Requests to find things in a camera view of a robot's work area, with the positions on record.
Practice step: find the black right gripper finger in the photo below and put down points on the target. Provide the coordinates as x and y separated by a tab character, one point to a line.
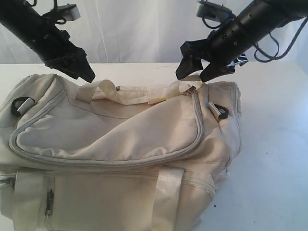
190	63
214	70

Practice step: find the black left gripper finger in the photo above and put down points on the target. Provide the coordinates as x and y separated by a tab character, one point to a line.
66	69
84	70

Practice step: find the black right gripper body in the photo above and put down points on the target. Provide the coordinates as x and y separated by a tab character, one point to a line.
225	46

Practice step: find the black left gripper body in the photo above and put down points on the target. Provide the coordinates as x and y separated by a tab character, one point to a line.
55	47

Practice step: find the cream duffel bag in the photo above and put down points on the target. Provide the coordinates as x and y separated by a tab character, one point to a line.
101	157

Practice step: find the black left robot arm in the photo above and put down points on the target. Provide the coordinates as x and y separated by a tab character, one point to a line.
41	35

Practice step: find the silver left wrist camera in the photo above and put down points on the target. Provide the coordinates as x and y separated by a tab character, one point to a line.
69	12

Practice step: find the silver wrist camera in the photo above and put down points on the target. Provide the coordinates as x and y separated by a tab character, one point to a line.
212	11
69	12

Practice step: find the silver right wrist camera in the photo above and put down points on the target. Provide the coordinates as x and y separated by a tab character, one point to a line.
212	11

